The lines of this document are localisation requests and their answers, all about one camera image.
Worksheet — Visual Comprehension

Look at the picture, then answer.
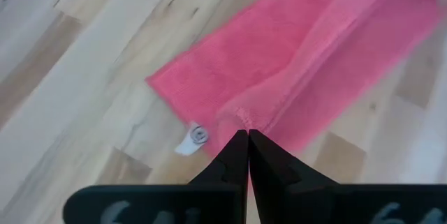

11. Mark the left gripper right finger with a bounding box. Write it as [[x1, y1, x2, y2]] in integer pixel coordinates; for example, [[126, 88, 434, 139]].
[[249, 128, 447, 224]]

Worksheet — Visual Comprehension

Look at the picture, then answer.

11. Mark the pink microfiber towel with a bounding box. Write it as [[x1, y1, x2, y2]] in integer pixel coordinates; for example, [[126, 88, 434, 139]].
[[145, 0, 441, 224]]

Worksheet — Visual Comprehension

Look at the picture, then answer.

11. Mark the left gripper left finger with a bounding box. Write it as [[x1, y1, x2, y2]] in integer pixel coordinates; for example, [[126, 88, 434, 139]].
[[62, 128, 249, 224]]

